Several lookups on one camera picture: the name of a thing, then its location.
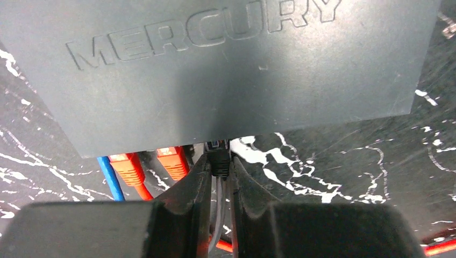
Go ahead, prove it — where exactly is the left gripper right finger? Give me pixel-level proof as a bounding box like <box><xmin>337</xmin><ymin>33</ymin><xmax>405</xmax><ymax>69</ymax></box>
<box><xmin>229</xmin><ymin>157</ymin><xmax>424</xmax><ymax>257</ymax></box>

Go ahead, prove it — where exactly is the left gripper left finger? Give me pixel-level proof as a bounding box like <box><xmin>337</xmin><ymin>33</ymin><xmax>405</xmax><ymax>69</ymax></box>
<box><xmin>1</xmin><ymin>155</ymin><xmax>211</xmax><ymax>257</ymax></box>

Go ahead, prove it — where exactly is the black pad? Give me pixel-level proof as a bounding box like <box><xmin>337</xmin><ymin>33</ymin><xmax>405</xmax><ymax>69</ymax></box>
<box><xmin>1</xmin><ymin>1</ymin><xmax>441</xmax><ymax>157</ymax></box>

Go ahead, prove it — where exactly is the blue ethernet cable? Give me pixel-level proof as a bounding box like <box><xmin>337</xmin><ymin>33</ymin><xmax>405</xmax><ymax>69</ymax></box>
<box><xmin>97</xmin><ymin>156</ymin><xmax>126</xmax><ymax>203</ymax></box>

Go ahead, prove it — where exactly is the red ethernet cable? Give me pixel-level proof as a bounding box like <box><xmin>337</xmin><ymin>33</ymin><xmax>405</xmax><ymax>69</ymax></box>
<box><xmin>108</xmin><ymin>152</ymin><xmax>154</xmax><ymax>202</ymax></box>
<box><xmin>156</xmin><ymin>146</ymin><xmax>191</xmax><ymax>182</ymax></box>

